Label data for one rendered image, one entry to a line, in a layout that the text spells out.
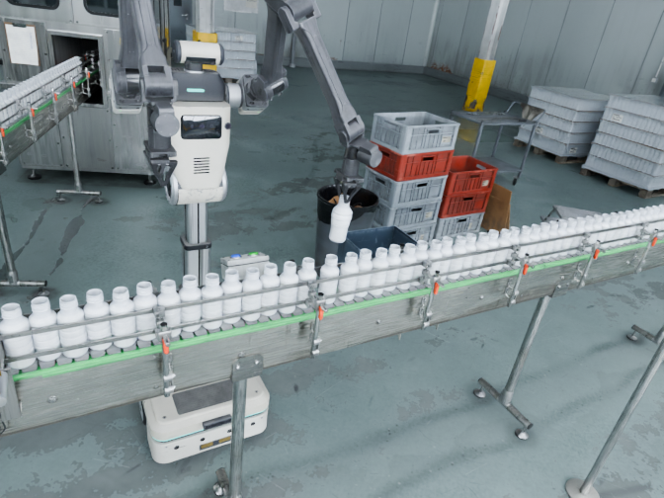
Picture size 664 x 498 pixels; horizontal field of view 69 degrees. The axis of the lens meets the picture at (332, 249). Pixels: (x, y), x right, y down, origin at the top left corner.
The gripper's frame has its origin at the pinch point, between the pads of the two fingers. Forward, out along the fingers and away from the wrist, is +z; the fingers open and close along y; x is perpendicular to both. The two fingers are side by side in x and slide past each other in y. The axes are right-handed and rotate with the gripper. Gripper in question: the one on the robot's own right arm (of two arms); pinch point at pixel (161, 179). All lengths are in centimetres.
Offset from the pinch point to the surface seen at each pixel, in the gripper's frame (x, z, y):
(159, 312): -5.6, 28.5, 21.0
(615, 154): 661, 95, -252
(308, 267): 39.4, 24.5, 16.8
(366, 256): 60, 24, 16
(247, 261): 25.1, 28.2, 2.3
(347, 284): 54, 32, 18
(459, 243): 101, 24, 17
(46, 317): -30.6, 27.2, 16.8
